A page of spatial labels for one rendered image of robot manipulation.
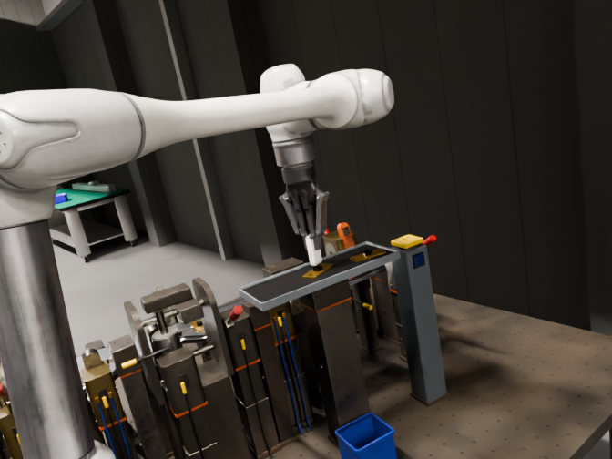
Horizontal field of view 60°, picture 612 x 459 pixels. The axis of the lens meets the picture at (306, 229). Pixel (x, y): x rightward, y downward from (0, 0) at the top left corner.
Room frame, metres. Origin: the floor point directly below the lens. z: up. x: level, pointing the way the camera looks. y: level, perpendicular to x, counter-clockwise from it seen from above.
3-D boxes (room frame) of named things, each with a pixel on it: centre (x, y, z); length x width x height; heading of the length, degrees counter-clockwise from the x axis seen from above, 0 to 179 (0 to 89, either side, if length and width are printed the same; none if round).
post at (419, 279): (1.30, -0.25, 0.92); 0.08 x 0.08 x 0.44; 26
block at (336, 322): (1.18, -0.01, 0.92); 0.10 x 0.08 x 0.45; 116
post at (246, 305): (1.23, 0.16, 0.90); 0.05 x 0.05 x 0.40; 26
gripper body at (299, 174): (1.19, -0.01, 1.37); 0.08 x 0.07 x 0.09; 51
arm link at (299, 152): (1.19, -0.01, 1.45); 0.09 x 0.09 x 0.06
